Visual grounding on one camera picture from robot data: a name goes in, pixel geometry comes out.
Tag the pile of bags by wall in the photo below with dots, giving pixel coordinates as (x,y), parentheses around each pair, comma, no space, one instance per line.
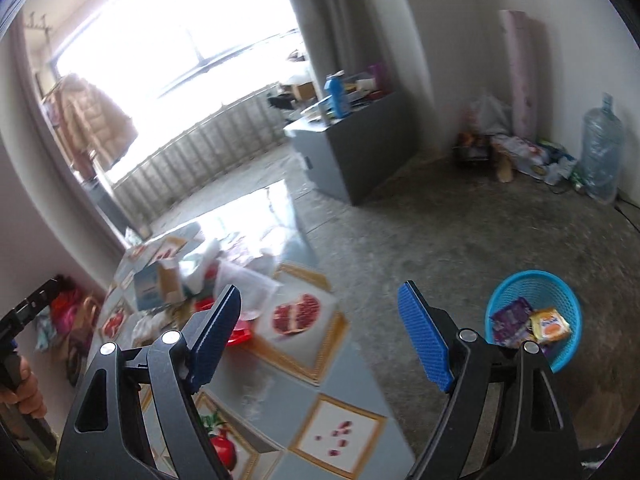
(488,144)

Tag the red wrapper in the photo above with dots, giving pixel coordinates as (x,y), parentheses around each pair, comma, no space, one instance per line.
(235,329)

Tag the pile of colourful clothes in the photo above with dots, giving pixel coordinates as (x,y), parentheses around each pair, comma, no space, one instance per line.
(56,320)

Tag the person's left hand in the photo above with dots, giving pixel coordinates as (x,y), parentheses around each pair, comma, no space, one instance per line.
(27,396)

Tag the pink rolled mat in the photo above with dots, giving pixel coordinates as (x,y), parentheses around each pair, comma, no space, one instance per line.
(523,78)

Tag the yellow orange snack packet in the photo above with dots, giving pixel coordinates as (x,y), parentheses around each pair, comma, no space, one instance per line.
(549,326)

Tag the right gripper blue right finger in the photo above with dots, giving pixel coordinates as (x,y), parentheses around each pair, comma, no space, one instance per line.
(532,437)

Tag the grey right curtain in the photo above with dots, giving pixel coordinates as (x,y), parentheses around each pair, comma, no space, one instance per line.
(352,35)

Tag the red gift bag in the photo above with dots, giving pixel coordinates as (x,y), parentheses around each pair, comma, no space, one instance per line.
(77,342)

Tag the purple snack bag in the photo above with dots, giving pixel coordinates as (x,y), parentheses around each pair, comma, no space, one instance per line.
(510,326)

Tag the beige padded jacket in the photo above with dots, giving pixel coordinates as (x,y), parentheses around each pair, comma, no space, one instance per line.
(90,129)

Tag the grey cabinet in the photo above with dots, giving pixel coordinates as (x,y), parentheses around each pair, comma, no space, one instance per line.
(350,158)

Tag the light blue paper box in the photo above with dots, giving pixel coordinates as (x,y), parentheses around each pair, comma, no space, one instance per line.
(158,285)

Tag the metal balcony railing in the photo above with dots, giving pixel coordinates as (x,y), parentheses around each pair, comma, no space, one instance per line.
(221,142)

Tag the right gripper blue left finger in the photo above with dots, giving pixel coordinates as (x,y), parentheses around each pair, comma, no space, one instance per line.
(105,437)

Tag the cardboard box on balcony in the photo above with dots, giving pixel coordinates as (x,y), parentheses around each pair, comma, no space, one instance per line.
(302,92)

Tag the clear plastic bag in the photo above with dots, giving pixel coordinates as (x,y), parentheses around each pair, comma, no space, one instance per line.
(205,274)

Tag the large clear water jug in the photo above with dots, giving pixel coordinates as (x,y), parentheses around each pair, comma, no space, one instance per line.
(601,157)

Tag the blue plastic trash basket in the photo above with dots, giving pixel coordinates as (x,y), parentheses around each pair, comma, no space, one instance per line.
(535,306)

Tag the blue spray bottle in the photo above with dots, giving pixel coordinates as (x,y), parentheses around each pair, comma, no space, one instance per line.
(337,94)

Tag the fruit pattern tablecloth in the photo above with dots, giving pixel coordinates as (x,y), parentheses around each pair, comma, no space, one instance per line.
(291,397)

